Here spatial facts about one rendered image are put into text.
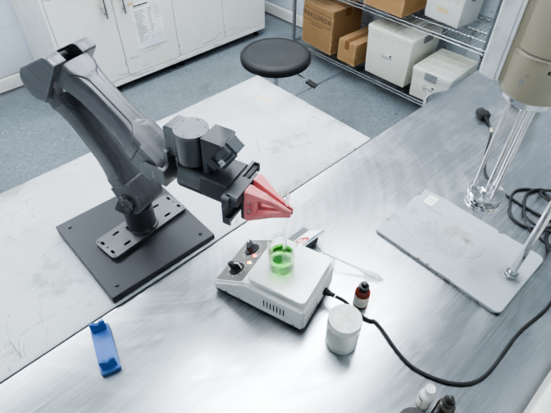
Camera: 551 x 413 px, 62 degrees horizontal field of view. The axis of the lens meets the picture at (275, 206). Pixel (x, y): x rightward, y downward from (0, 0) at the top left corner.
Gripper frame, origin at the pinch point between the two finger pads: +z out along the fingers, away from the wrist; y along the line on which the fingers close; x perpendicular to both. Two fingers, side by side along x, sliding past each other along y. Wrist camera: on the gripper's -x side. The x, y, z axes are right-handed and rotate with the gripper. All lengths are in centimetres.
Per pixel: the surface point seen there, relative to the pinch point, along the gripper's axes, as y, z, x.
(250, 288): -5.1, -4.0, 18.4
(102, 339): -24.1, -24.3, 24.7
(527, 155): 70, 38, 23
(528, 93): 24.2, 26.8, -17.2
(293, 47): 144, -66, 53
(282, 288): -3.6, 1.8, 16.0
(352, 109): 203, -48, 117
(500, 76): 27.2, 22.4, -17.1
